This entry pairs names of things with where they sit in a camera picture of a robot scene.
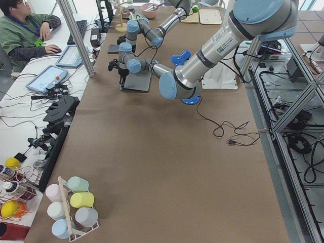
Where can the grey laptop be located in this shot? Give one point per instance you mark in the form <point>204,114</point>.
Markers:
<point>138,82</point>

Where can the wooden rack handle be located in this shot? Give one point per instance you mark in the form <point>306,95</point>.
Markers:
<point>65,207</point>

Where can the teach pendant tablet far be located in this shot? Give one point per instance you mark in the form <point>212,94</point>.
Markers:
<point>70,58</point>

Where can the dark grey wallet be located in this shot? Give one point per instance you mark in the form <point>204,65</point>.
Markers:
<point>113,49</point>

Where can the yellow ball upper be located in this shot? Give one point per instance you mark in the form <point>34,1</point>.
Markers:
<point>12,163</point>

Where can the pink bowl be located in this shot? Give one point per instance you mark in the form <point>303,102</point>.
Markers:
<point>149,10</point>

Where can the black plastic rack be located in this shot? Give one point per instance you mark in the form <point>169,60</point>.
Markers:
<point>57,111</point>

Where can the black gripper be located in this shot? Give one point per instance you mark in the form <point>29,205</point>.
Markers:
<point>122,72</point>

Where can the yellow cup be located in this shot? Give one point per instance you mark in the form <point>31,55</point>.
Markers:
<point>82,199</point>

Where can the teach pendant tablet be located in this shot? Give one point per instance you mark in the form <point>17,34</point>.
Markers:
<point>70,58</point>
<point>47,79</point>

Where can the blue desk lamp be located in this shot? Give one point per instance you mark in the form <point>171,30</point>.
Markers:
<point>180,60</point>

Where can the mint green cup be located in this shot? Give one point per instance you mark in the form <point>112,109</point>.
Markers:
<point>78,184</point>

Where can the light blue cup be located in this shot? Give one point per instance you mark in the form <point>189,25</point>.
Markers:
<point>60,229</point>

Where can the wooden cutting board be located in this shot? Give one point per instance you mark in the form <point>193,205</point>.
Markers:
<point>194,18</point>

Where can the yellow ball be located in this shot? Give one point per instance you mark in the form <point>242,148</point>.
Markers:
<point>12,163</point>
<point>9,209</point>

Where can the white cup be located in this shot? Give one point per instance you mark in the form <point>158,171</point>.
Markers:
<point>56,211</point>

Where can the seated person in green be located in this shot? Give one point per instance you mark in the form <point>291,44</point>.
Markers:
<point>23,31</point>

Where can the white tray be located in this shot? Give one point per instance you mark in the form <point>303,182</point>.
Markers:
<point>210,17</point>

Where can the wooden mug tree stand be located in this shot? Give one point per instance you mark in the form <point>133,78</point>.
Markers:
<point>117,23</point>

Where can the white wire cup rack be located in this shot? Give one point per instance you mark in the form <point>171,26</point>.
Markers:
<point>79,230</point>

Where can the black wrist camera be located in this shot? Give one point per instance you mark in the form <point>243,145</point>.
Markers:
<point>113,64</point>

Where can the aluminium frame post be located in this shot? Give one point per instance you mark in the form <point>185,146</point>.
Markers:
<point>72,26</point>

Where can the black small box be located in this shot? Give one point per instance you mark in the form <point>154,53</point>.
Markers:
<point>95,38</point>

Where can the teach pendant tablet near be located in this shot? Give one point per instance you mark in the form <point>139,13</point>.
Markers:
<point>47,79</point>

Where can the grey cup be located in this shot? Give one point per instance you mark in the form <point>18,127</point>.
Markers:
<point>87,217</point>

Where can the pink cup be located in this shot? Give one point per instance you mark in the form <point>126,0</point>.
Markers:
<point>53,193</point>

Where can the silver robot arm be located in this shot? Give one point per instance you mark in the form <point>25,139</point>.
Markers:
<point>268,20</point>
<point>128,62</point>

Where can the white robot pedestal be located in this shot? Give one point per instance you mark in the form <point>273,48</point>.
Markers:
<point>220,77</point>

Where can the yellow ball lower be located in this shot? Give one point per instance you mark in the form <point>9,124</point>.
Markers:
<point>9,209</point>

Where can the green small bowl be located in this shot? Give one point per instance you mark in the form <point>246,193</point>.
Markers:
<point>134,17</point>

